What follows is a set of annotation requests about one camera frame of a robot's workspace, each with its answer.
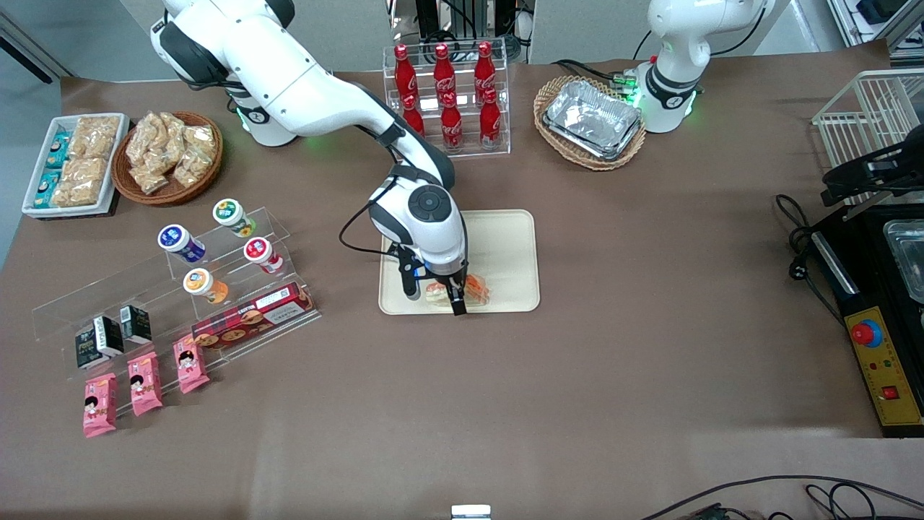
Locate wrapped peanut brittle pack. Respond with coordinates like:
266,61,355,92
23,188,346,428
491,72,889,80
69,116,122,160
51,157,110,209

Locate red cap candy bottle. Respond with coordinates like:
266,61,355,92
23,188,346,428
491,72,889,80
243,237,285,275

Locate red cola bottle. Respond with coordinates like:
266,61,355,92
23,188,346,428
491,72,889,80
393,45,418,102
440,92,464,151
433,43,457,102
479,88,502,149
401,94,428,139
474,41,497,98

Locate black power cable with plug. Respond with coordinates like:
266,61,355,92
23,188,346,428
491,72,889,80
776,194,847,326

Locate triangle sandwich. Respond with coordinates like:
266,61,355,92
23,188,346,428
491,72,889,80
424,274,492,309

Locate aluminium foil tray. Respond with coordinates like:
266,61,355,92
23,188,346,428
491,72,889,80
543,79,643,160

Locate red plaid shortbread box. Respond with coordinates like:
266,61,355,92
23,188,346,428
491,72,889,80
191,282,316,351

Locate cream plastic serving tray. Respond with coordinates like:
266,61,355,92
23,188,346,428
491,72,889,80
378,209,541,316

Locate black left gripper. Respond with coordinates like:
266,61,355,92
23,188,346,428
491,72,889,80
823,126,924,207

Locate clear bag of crackers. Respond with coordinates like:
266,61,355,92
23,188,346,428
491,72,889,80
182,123,217,165
130,163,171,196
172,155,207,190
126,112,165,170

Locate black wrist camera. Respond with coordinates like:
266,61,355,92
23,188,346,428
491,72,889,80
399,249,424,301

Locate white rectangular bin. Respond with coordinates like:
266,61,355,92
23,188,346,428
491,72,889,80
22,113,131,219

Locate clear container in machine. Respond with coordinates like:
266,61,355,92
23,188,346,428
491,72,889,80
882,220,924,304

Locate clear acrylic stepped shelf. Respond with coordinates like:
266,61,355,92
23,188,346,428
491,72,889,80
31,207,323,418

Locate white wire rack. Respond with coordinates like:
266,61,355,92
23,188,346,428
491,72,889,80
812,69,924,210

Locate teal snack packet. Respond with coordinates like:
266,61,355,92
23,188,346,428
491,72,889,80
47,130,73,168
35,170,63,210

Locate light tan wicker basket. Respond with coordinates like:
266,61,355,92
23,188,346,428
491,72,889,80
533,75,648,171

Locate black snack box gold print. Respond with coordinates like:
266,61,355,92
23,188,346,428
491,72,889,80
119,305,153,345
74,316,125,370

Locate dark brown wicker basket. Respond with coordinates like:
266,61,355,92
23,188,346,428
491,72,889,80
110,110,224,207

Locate orange cap candy bottle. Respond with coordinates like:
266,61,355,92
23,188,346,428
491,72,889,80
182,268,230,304

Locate green cap candy bottle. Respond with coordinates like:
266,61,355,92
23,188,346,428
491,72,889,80
212,198,256,239

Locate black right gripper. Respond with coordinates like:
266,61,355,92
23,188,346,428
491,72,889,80
420,254,470,317

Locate looped black cable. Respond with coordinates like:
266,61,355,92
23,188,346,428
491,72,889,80
805,482,879,520

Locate black sealing machine yellow panel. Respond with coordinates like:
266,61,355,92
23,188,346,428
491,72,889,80
808,206,924,439

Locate blue cap candy bottle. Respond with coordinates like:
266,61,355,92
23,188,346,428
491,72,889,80
157,224,208,264

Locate clear acrylic bottle rack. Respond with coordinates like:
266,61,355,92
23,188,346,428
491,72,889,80
383,40,512,163

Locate long black cable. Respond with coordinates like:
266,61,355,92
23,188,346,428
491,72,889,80
639,474,924,520

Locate pink cartoon snack pack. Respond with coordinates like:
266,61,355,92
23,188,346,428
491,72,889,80
82,373,118,438
127,352,164,417
173,335,211,394

